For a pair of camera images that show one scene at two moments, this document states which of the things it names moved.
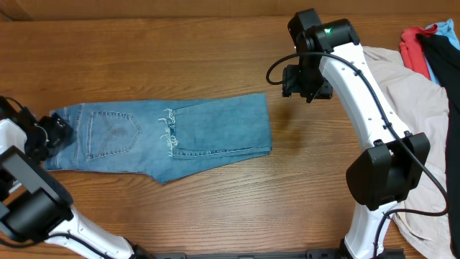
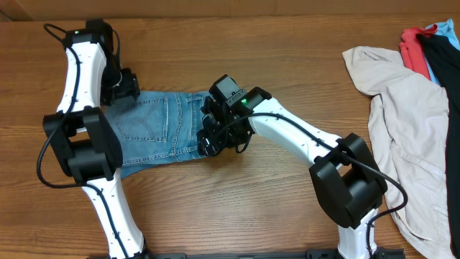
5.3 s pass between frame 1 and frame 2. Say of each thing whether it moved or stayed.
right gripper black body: moved
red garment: stayed
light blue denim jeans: moved
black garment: stayed
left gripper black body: moved
